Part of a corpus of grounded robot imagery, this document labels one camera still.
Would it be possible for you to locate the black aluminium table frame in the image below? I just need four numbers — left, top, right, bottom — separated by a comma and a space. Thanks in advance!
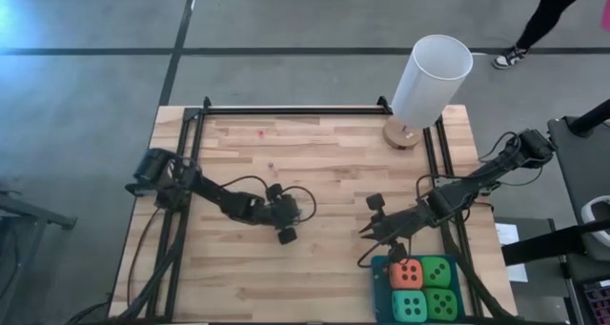
145, 95, 478, 322

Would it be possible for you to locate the blue plastic tray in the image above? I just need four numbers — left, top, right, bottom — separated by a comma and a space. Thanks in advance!
370, 254, 466, 324

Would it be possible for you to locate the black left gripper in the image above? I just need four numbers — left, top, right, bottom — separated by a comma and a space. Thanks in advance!
256, 183, 302, 245

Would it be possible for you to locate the black keyboard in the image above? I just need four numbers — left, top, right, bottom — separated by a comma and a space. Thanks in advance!
581, 279, 610, 325

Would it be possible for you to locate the black floor cable bundle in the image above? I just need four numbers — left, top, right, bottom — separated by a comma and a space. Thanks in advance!
66, 205, 190, 324

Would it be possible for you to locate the black diagonal bar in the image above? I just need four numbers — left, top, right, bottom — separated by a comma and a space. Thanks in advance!
499, 218, 610, 265

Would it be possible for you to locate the white shade wooden base lamp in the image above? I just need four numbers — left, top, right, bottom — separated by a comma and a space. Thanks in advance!
381, 33, 475, 150

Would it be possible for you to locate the white rounded object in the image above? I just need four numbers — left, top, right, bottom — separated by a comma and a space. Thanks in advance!
579, 194, 610, 262

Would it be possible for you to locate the white paper sheet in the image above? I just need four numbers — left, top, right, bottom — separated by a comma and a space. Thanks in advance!
494, 222, 529, 283

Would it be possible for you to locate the black metal stand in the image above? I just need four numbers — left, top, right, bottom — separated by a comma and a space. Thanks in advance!
0, 189, 77, 325

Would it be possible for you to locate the large green foam die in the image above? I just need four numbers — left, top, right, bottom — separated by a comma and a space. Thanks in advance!
421, 256, 452, 288
425, 288, 459, 321

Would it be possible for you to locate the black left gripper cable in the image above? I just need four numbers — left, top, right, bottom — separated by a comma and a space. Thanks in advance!
221, 174, 318, 224

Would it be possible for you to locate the large teal foam die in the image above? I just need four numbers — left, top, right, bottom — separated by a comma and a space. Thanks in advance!
391, 290, 429, 323

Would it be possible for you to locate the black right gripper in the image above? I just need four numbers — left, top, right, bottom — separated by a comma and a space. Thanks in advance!
357, 193, 433, 264

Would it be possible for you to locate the large orange foam die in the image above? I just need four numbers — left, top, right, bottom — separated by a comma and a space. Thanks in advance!
389, 257, 424, 291

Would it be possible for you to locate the black side cart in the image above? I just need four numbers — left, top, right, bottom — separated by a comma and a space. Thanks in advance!
546, 98, 610, 325

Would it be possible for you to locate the person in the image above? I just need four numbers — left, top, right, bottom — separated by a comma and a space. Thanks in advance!
493, 0, 604, 71

